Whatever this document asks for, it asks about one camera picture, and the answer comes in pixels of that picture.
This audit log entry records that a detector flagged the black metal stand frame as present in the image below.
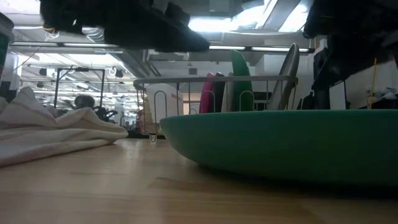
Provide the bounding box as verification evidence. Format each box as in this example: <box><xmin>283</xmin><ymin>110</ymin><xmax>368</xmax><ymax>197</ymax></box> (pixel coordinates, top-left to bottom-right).
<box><xmin>53</xmin><ymin>67</ymin><xmax>106</xmax><ymax>109</ymax></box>

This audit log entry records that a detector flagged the white striped dish towel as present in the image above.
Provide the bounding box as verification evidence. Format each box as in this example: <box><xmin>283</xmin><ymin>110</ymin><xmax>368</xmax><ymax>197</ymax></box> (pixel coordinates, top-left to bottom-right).
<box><xmin>0</xmin><ymin>86</ymin><xmax>129</xmax><ymax>167</ymax></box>

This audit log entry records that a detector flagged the long ceiling light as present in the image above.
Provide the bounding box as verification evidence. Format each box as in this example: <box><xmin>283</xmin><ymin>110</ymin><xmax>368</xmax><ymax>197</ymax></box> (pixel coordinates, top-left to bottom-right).
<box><xmin>11</xmin><ymin>42</ymin><xmax>125</xmax><ymax>49</ymax></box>
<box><xmin>208</xmin><ymin>45</ymin><xmax>312</xmax><ymax>53</ymax></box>

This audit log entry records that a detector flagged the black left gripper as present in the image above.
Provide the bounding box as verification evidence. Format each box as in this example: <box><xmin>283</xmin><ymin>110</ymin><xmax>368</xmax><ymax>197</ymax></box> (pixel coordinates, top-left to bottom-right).
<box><xmin>39</xmin><ymin>0</ymin><xmax>211</xmax><ymax>53</ymax></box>

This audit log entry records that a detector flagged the white plate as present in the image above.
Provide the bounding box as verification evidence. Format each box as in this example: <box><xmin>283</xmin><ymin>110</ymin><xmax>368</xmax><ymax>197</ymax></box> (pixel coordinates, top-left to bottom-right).
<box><xmin>221</xmin><ymin>73</ymin><xmax>236</xmax><ymax>113</ymax></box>

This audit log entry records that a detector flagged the gray plate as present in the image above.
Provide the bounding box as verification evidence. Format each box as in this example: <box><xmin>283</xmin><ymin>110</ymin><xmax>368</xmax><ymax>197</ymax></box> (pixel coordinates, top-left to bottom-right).
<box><xmin>267</xmin><ymin>43</ymin><xmax>300</xmax><ymax>111</ymax></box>

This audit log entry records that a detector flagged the black plate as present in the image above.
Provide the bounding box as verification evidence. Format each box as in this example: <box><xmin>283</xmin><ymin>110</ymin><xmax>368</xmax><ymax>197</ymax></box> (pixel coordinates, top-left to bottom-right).
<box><xmin>213</xmin><ymin>72</ymin><xmax>226</xmax><ymax>113</ymax></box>

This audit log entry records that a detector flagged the person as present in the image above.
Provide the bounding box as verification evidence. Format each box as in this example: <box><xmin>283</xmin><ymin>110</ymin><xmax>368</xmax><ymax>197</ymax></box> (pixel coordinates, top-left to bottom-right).
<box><xmin>73</xmin><ymin>95</ymin><xmax>96</xmax><ymax>110</ymax></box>

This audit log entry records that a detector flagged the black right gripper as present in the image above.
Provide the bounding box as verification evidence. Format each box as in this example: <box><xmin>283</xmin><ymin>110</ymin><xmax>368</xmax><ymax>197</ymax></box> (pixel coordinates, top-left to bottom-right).
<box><xmin>303</xmin><ymin>0</ymin><xmax>398</xmax><ymax>83</ymax></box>

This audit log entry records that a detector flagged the pink plate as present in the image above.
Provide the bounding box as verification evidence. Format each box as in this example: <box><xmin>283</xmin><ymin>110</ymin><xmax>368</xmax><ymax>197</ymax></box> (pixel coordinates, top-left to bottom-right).
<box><xmin>198</xmin><ymin>73</ymin><xmax>216</xmax><ymax>114</ymax></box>

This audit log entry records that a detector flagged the metal wire dish rack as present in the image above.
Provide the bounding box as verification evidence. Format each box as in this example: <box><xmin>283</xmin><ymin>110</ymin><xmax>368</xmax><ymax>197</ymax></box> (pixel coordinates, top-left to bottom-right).
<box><xmin>132</xmin><ymin>74</ymin><xmax>300</xmax><ymax>144</ymax></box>

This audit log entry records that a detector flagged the dark green plate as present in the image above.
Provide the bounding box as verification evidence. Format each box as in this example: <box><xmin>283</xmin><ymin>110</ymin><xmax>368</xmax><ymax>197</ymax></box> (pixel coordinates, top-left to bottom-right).
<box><xmin>229</xmin><ymin>49</ymin><xmax>254</xmax><ymax>112</ymax></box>

